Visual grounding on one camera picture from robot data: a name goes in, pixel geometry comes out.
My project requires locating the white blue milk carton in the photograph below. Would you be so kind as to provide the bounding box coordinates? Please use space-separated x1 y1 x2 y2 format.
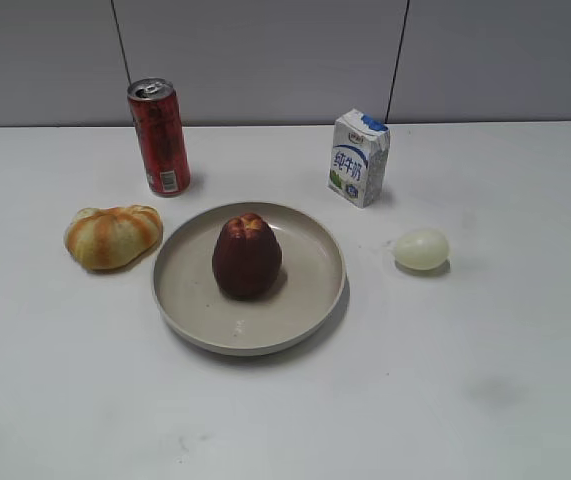
328 109 391 208

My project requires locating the beige round plate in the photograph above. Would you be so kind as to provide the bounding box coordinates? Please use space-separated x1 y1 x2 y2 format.
152 202 349 357

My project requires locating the orange striped bread bun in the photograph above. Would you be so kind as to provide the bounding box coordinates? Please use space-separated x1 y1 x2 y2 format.
64 205 163 271

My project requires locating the red soda can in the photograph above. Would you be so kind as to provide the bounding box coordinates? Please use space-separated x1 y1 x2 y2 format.
127 77 191 197

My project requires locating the white egg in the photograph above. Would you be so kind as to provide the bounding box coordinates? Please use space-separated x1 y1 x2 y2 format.
393 228 450 271

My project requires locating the dark red apple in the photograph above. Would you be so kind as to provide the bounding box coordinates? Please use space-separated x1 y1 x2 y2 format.
212 212 282 299

